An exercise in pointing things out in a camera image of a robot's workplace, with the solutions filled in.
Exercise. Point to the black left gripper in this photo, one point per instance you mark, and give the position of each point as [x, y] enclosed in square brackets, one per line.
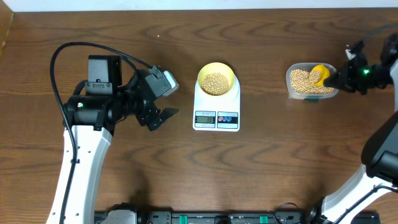
[153, 116]

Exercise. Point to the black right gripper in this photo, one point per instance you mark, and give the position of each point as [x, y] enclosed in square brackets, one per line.
[345, 79]

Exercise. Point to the yellow plastic measuring scoop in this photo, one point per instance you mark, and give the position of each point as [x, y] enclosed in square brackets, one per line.
[318, 75]

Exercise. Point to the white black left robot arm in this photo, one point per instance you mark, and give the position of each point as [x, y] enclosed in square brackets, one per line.
[92, 112]

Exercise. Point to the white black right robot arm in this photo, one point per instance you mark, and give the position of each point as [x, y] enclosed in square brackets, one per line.
[377, 174]

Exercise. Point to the white digital kitchen scale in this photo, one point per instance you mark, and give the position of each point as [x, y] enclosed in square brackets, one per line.
[217, 113]

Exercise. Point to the soybeans in bowl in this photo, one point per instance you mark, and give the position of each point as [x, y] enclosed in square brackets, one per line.
[215, 84]

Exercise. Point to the pale yellow bowl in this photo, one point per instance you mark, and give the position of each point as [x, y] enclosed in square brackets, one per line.
[216, 67]

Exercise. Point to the clear container of soybeans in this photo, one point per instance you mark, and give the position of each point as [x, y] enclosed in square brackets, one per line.
[299, 86]

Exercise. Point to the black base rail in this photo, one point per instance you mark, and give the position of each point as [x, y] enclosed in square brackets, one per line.
[128, 213]

